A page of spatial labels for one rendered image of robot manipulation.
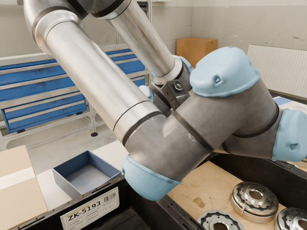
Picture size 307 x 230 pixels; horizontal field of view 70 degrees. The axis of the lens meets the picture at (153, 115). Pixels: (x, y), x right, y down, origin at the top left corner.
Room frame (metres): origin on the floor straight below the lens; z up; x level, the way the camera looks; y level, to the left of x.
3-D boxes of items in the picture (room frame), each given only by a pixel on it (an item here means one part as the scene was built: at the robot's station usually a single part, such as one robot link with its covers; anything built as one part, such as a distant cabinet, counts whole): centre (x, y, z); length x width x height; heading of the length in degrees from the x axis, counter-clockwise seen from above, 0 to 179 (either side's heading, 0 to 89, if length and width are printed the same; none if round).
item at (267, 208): (0.39, -0.25, 0.86); 0.10 x 0.10 x 0.01
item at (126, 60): (2.37, 0.37, 0.60); 0.72 x 0.03 x 0.56; 132
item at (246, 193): (0.39, -0.25, 0.86); 0.05 x 0.05 x 0.01
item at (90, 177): (0.60, 0.23, 0.74); 0.20 x 0.15 x 0.07; 50
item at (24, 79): (1.83, 0.96, 0.60); 0.72 x 0.03 x 0.56; 132
